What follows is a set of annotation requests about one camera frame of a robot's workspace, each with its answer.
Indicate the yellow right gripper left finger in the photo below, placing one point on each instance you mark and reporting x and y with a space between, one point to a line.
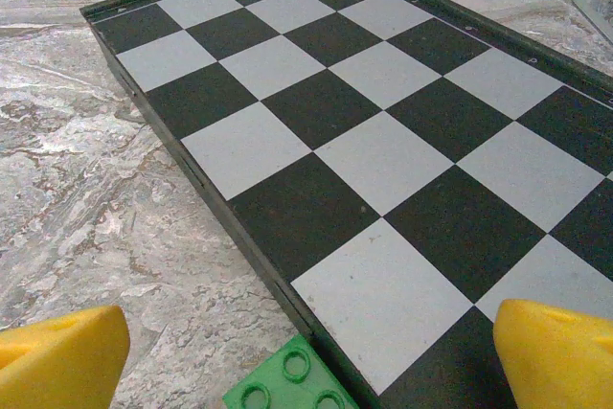
57 366

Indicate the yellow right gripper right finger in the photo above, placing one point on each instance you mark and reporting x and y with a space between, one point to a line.
555 366

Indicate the large green toy brick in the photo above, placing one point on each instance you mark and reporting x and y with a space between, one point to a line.
287 385

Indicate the black white chessboard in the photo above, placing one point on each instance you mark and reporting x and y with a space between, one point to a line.
335 141

